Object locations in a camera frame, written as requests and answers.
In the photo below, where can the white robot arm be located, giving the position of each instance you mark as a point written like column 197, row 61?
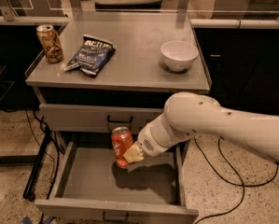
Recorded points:
column 186, row 115

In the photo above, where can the white bowl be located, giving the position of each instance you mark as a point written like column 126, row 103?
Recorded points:
column 178, row 55

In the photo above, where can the red coke can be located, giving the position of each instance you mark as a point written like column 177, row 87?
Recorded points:
column 121, row 139

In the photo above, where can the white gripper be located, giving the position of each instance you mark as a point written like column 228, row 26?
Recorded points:
column 147, row 141

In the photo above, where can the grey drawer cabinet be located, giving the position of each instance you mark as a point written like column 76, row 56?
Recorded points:
column 134, row 76

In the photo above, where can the closed top drawer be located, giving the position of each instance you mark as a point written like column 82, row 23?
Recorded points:
column 96, row 119

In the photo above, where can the open middle drawer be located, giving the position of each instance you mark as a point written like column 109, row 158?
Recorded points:
column 91, row 186

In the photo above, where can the blue chip bag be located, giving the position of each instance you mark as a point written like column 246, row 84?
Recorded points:
column 92, row 56

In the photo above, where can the black table leg frame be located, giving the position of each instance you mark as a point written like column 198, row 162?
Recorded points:
column 34, row 160

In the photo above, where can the gold brown soda can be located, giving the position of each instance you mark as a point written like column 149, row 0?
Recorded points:
column 50, row 42

